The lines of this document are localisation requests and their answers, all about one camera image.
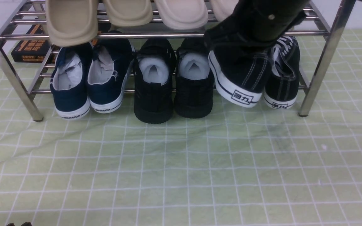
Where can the black canvas sneaker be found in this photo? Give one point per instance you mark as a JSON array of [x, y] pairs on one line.
[[240, 75], [282, 87]]

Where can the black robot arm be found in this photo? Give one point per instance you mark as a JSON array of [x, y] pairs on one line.
[[256, 24]]

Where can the stainless steel shoe rack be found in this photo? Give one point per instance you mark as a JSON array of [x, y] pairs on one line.
[[28, 22]]

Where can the black knit shoe right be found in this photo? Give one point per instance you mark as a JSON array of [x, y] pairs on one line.
[[194, 80]]

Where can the black knit shoe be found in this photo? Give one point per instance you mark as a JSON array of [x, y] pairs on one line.
[[194, 80], [153, 69]]

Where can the black knit shoe left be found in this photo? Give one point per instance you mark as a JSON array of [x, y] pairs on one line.
[[153, 69]]

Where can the green checkered tablecloth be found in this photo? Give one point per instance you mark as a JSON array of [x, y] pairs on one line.
[[235, 167]]

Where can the navy sneaker right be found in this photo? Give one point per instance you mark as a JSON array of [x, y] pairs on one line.
[[111, 66]]

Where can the navy sneaker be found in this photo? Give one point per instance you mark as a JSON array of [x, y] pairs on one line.
[[111, 66], [68, 81]]

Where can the cream slipper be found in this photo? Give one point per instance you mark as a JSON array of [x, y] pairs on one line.
[[182, 14], [223, 8]]

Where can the navy sneaker left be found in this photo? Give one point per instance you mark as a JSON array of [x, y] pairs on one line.
[[68, 81]]

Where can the tan slipper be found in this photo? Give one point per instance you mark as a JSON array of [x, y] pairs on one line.
[[71, 22], [128, 13]]

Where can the tan slipper far left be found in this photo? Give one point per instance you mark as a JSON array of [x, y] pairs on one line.
[[71, 22]]

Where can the black orange book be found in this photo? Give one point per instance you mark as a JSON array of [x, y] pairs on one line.
[[32, 51]]

